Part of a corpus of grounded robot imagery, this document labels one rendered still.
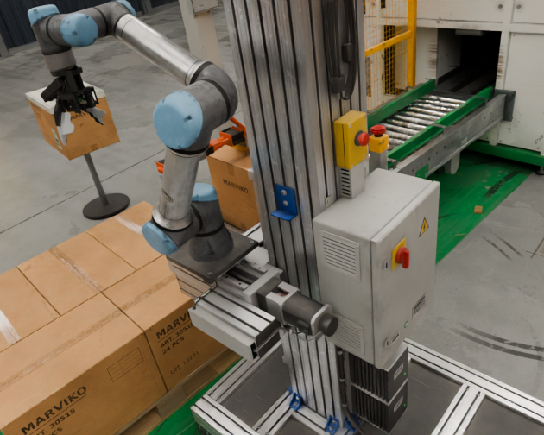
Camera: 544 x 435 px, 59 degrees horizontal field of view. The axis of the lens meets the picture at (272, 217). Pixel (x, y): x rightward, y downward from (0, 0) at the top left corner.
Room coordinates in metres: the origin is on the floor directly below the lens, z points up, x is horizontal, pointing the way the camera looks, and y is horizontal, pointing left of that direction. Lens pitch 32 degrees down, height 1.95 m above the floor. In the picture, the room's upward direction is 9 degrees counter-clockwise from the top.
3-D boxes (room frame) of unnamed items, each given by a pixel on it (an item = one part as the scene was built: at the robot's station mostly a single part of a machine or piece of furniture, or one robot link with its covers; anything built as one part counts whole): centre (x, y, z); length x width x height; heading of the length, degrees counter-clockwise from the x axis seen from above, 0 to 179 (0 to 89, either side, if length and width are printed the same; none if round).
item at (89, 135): (3.67, 1.38, 0.82); 0.60 x 0.40 x 0.40; 34
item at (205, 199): (1.30, 0.22, 1.20); 0.13 x 0.12 x 0.14; 141
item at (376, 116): (3.24, -0.81, 0.60); 1.60 x 0.10 x 0.09; 129
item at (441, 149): (2.56, -0.90, 0.50); 2.31 x 0.05 x 0.19; 129
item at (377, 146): (2.05, -0.55, 0.50); 0.07 x 0.07 x 1.00; 39
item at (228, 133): (2.13, 0.12, 1.08); 0.10 x 0.08 x 0.06; 38
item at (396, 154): (2.82, -1.14, 0.60); 1.60 x 0.10 x 0.09; 129
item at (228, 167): (2.31, -0.08, 0.75); 0.60 x 0.40 x 0.40; 129
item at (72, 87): (1.36, 0.48, 1.61); 0.09 x 0.08 x 0.12; 56
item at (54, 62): (1.37, 0.49, 1.69); 0.08 x 0.08 x 0.05
